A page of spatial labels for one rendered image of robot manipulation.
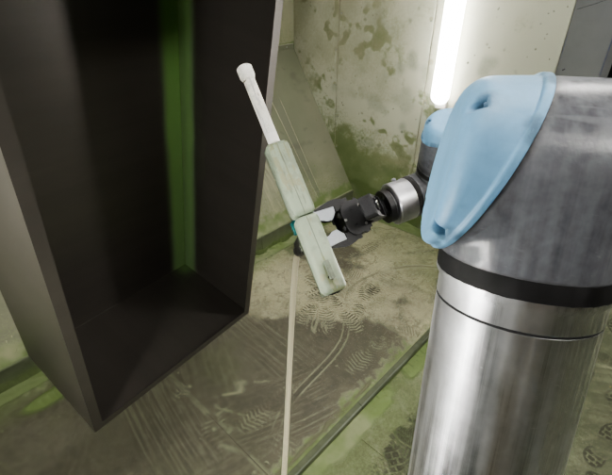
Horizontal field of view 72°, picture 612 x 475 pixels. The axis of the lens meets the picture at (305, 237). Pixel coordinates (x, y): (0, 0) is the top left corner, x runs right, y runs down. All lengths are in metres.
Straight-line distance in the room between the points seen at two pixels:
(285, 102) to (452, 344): 2.75
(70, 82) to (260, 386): 1.32
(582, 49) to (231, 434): 2.18
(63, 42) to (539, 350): 1.07
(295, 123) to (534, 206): 2.75
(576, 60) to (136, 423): 2.41
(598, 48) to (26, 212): 2.19
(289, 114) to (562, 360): 2.76
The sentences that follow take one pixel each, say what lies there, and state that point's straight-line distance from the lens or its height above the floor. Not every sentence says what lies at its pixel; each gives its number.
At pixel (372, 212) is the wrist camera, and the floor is 1.15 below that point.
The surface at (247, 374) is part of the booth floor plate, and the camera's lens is 1.94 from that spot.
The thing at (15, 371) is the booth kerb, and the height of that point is 0.13.
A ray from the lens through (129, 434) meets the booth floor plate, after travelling 1.88.
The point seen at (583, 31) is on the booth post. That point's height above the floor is 1.30.
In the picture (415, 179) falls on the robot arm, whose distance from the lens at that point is 0.91.
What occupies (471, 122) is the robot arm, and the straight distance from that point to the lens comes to 0.27.
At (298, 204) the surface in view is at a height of 1.15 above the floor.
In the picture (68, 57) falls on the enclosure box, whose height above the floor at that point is 1.36.
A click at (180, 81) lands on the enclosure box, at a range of 1.36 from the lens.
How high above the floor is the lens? 1.52
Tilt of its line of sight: 32 degrees down
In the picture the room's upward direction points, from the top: straight up
